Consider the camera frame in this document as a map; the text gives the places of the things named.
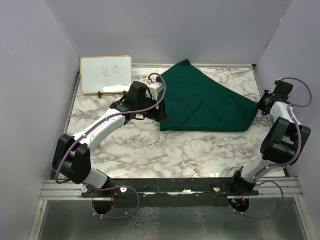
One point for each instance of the small framed whiteboard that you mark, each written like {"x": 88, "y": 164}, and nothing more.
{"x": 106, "y": 74}

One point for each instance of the black mounting base rail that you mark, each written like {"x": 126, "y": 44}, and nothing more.
{"x": 220, "y": 187}

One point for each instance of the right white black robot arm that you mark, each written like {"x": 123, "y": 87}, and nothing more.
{"x": 285, "y": 141}

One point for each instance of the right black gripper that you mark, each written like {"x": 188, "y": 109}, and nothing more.
{"x": 260, "y": 105}

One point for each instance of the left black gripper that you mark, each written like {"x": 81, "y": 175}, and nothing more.
{"x": 158, "y": 115}

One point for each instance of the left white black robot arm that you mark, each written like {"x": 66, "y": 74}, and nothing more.
{"x": 72, "y": 158}

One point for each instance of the black whiteboard stand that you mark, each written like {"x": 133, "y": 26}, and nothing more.
{"x": 100, "y": 94}

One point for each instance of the green surgical drape cloth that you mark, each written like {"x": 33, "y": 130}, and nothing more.
{"x": 196, "y": 103}

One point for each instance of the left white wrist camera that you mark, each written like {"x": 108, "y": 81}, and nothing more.
{"x": 156, "y": 89}

